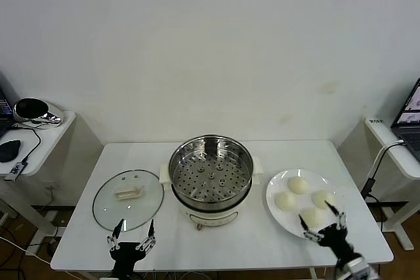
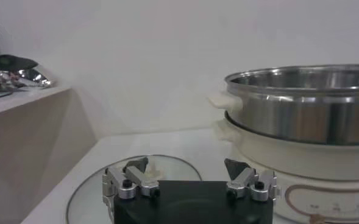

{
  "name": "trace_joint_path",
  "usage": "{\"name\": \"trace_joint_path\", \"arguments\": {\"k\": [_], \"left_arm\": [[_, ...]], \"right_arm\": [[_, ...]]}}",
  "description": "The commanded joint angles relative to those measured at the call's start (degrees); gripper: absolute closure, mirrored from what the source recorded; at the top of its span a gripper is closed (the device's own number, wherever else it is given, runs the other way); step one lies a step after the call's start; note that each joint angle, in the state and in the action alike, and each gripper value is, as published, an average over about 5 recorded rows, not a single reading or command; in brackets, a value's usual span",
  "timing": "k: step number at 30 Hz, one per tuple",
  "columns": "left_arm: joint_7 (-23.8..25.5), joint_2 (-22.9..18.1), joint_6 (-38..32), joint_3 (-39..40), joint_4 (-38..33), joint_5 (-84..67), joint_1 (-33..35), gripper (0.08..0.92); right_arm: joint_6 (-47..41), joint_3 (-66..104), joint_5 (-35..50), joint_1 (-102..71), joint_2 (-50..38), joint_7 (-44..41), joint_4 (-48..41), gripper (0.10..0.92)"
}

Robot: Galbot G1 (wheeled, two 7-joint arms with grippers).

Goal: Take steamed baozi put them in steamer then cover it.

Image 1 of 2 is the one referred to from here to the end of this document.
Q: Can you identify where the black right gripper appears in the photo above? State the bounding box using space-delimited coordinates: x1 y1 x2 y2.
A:
298 200 358 262

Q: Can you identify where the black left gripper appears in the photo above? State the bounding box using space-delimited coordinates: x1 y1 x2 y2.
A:
105 218 158 277

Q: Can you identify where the white steamed baozi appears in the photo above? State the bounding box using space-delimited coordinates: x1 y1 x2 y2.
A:
274 191 297 211
286 176 310 195
300 207 326 229
310 190 336 210

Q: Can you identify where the round glass pot lid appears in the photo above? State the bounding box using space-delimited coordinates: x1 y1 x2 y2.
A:
92 169 165 232

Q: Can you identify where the steel steamer pot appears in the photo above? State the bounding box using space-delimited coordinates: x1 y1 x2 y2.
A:
158 158 264 231

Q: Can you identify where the perforated steel steamer basket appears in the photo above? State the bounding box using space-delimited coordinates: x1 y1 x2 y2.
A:
168 134 255 210

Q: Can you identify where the white round plate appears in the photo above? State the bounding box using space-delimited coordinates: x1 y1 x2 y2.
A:
265 169 348 241

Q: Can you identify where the grey laptop with lit screen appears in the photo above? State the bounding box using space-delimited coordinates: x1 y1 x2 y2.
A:
390 78 420 163

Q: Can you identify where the white side table with mouse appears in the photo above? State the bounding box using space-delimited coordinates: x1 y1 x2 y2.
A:
0 110 103 254

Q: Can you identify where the grey usb hub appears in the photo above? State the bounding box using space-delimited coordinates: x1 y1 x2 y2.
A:
3 161 28 182

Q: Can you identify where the black computer mouse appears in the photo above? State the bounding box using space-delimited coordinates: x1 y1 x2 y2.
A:
0 140 22 163

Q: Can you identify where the laptop beside chrome device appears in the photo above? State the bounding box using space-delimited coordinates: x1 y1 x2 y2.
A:
0 71 20 138

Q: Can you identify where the grey cable with black adapter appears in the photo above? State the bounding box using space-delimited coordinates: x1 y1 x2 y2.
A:
360 139 405 197

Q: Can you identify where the thin black desk cable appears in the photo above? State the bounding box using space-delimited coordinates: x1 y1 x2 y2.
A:
9 122 42 165

